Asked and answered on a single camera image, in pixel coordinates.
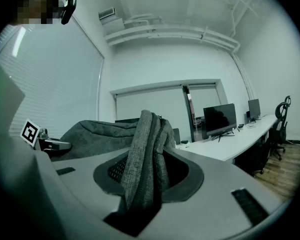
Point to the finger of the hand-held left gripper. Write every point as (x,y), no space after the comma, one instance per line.
(58,145)

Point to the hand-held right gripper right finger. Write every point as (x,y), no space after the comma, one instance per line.
(227,184)

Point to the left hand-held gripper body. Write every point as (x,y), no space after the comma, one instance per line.
(30,133)

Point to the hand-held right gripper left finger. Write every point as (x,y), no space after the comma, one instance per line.
(75,184)

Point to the dark grey fabric backpack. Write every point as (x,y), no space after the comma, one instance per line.
(145,159)

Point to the white table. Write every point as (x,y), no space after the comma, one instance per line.
(230,144)

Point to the white venetian blind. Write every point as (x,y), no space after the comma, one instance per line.
(52,79)

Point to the small black box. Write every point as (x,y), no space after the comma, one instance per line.
(183,142)

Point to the black monitor with tripod stand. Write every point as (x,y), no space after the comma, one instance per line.
(127,120)
(220,119)

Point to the small black display panel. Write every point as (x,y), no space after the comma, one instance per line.
(176,136)

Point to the black office chair with headrest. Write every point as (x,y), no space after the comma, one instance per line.
(280,126)

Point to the black desktop monitor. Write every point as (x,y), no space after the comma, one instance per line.
(254,107)

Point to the narrow white roller blind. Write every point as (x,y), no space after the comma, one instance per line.
(205,95)

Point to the wide white roller blind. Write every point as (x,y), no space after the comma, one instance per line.
(150,106)

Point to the white air vent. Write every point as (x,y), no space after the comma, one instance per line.
(106,13)

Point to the white ceiling pipes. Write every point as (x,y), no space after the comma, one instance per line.
(175,34)

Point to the dark window frame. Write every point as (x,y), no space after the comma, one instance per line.
(188,114)

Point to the black head-worn camera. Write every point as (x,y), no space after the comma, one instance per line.
(68,9)

